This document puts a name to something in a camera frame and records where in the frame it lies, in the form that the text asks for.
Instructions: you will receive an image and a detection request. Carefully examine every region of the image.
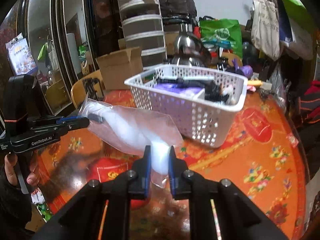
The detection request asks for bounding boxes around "clear plastic bag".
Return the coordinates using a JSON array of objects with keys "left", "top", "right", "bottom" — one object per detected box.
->
[{"left": 79, "top": 98, "right": 183, "bottom": 189}]

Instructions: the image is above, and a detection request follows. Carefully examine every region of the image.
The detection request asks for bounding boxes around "purple tissue pack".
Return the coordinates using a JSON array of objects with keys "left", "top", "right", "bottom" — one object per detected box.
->
[{"left": 154, "top": 83, "right": 205, "bottom": 99}]

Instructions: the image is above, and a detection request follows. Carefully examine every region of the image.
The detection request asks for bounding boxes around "person left hand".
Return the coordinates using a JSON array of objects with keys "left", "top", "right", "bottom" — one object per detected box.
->
[{"left": 4, "top": 149, "right": 41, "bottom": 186}]

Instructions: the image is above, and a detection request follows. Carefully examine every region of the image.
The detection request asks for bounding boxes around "blue poster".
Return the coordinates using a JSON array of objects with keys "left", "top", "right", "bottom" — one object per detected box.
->
[{"left": 6, "top": 33, "right": 38, "bottom": 76}]

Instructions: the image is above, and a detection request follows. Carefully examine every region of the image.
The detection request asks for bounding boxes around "floral red tablecloth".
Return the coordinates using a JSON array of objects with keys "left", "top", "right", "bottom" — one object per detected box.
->
[{"left": 39, "top": 93, "right": 309, "bottom": 239}]

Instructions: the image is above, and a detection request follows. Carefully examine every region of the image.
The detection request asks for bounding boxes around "cardboard box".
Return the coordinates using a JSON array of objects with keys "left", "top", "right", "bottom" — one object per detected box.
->
[{"left": 96, "top": 47, "right": 143, "bottom": 90}]

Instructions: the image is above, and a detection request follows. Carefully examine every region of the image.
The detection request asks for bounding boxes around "white perforated plastic basket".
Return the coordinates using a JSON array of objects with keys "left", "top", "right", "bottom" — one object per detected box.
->
[{"left": 124, "top": 64, "right": 248, "bottom": 148}]

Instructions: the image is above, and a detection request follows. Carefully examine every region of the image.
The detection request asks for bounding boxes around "red black jacket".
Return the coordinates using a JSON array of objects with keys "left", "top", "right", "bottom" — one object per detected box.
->
[{"left": 298, "top": 80, "right": 320, "bottom": 124}]

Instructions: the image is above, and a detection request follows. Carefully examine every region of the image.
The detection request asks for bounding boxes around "grey drawer tower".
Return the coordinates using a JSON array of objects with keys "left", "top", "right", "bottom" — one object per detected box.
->
[{"left": 118, "top": 0, "right": 167, "bottom": 70}]

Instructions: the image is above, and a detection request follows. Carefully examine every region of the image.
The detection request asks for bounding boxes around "steel kettle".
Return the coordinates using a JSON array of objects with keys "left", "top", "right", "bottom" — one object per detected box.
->
[{"left": 170, "top": 24, "right": 212, "bottom": 67}]

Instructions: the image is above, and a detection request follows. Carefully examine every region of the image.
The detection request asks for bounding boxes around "black bag on shelf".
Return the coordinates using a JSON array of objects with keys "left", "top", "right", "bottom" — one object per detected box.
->
[{"left": 159, "top": 0, "right": 197, "bottom": 25}]

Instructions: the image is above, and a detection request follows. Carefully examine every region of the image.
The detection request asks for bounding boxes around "white blue hanging bag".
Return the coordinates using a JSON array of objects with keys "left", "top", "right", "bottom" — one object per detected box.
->
[{"left": 277, "top": 0, "right": 313, "bottom": 61}]

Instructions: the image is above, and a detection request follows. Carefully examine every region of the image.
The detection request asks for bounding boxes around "beige tote bag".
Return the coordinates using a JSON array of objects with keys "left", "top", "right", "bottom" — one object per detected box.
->
[{"left": 251, "top": 0, "right": 280, "bottom": 61}]

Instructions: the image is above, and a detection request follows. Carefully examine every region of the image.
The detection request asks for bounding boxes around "green shopping bag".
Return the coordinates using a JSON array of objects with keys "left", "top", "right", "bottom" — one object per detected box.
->
[{"left": 199, "top": 18, "right": 242, "bottom": 59}]

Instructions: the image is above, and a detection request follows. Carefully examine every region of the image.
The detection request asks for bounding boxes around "lime green bag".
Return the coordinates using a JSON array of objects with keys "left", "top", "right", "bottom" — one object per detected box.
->
[{"left": 282, "top": 0, "right": 317, "bottom": 34}]

